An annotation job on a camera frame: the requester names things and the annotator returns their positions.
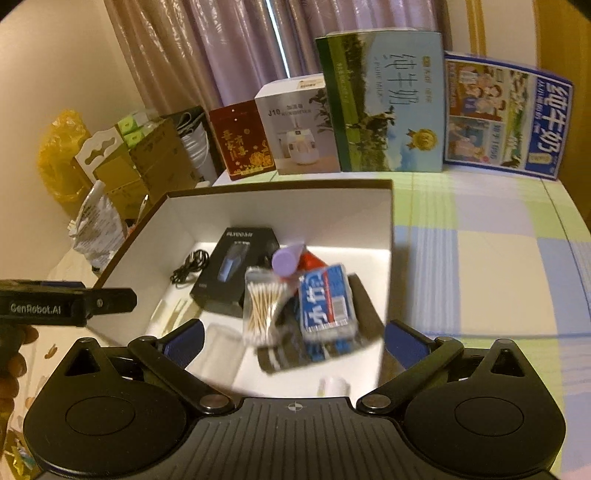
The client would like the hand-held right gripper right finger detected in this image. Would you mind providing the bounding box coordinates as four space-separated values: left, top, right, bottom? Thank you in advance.
356 320 527 415

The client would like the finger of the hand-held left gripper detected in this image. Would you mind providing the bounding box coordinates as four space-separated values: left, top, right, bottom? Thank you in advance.
85 287 138 319

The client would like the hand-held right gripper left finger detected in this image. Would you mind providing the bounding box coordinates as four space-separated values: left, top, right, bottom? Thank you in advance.
62 318 232 415

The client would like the clear plastic item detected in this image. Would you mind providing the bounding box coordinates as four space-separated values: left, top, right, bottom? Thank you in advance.
203 322 245 374

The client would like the black shaver box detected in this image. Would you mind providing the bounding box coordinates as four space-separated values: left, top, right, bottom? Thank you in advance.
190 226 280 319

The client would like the clear cotton swab bag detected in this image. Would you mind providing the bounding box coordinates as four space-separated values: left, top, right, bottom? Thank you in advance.
242 265 296 347

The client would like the small white bottle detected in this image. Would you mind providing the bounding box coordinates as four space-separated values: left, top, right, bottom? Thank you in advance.
318 375 352 398

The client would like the blue striped packet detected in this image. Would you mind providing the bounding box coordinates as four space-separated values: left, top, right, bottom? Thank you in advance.
298 263 361 344

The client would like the red toiletry item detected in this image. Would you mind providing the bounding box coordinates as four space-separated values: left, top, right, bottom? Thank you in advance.
295 247 331 278

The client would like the brown cardboard box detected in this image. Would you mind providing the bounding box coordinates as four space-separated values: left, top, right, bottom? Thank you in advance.
88 179 394 398

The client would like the person's left hand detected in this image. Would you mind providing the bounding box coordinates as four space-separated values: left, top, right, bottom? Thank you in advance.
0 324 41 418

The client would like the white printed plastic bag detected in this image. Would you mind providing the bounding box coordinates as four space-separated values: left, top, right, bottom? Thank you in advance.
69 180 127 273

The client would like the checked tablecloth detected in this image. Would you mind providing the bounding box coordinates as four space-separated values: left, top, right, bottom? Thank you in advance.
212 166 591 462

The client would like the cartoon printed cloth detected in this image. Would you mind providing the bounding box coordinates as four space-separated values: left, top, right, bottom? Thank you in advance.
0 406 38 480

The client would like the plain cardboard box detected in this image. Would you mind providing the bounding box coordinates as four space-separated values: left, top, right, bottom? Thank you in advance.
129 117 195 204

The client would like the gold box with white hanger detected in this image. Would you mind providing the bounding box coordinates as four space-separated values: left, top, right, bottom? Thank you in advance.
74 128 148 217

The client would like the yellow plastic bag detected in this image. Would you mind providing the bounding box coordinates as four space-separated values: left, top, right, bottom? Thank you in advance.
38 110 93 204

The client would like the small green box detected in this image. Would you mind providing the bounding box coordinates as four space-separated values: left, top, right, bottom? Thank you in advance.
115 112 148 132
124 127 158 148

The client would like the black bag with bowls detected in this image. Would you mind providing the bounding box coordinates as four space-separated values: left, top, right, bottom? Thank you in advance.
161 106 220 188

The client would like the red gift box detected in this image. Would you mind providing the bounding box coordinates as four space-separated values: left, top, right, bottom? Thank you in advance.
208 99 278 182

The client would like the green milk carton box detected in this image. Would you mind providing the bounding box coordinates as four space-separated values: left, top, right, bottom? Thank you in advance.
315 28 446 173

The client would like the white humidifier box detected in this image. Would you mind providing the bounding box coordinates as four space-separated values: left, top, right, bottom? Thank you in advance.
254 73 342 176

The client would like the blue milk carton box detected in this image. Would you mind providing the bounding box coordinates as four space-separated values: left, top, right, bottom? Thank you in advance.
443 51 574 181

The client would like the purple curtain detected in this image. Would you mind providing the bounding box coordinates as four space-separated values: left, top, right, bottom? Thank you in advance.
104 0 451 121

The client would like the wooden door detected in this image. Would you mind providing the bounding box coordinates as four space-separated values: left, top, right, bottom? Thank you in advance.
531 0 591 139

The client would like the black cable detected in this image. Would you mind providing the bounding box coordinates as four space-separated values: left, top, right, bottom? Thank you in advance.
170 249 213 289

